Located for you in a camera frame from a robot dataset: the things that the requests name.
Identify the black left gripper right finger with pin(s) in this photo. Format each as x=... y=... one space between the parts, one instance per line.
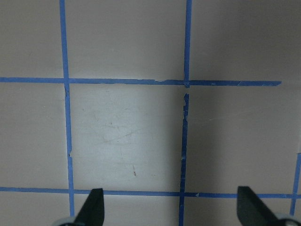
x=251 y=211

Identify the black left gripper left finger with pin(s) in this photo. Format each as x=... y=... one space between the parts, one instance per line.
x=92 y=211

